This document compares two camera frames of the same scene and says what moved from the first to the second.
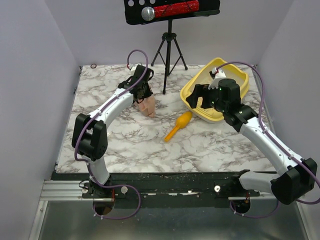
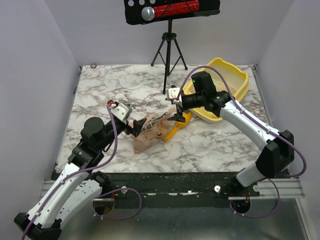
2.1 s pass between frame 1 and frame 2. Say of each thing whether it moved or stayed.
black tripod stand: stayed
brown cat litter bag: moved
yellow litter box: stayed
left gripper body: moved
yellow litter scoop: stayed
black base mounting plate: stayed
